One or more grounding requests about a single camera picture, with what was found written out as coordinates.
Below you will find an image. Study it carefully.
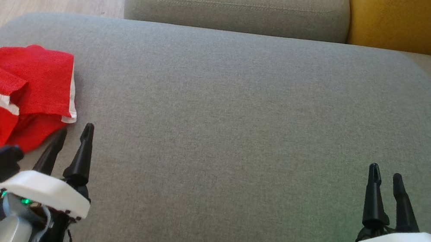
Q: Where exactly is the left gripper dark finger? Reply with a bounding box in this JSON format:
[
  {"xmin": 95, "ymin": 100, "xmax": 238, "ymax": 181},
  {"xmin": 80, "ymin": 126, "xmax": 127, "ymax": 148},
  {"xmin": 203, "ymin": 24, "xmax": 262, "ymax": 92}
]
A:
[
  {"xmin": 32, "ymin": 123, "xmax": 68, "ymax": 178},
  {"xmin": 61, "ymin": 120, "xmax": 98, "ymax": 188}
]

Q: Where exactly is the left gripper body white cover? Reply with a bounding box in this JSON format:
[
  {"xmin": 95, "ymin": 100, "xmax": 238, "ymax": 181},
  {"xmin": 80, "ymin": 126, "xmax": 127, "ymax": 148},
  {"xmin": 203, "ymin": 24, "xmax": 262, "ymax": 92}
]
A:
[{"xmin": 0, "ymin": 165, "xmax": 95, "ymax": 221}]

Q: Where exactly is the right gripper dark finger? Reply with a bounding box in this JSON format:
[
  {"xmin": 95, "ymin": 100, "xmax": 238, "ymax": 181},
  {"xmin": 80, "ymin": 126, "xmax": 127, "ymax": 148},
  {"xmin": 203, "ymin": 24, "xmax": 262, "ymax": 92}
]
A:
[
  {"xmin": 384, "ymin": 173, "xmax": 429, "ymax": 236},
  {"xmin": 359, "ymin": 162, "xmax": 400, "ymax": 233}
]

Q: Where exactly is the red shorts white waistband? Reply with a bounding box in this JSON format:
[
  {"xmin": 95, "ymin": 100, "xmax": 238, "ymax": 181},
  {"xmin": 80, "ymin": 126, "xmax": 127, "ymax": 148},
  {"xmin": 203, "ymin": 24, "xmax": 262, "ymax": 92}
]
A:
[{"xmin": 0, "ymin": 39, "xmax": 88, "ymax": 125}]

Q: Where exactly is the grey sofa seat cushion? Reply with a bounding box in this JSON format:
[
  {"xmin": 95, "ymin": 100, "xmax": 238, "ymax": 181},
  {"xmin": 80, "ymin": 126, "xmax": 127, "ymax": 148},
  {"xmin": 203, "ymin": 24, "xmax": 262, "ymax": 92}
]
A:
[{"xmin": 0, "ymin": 0, "xmax": 431, "ymax": 242}]

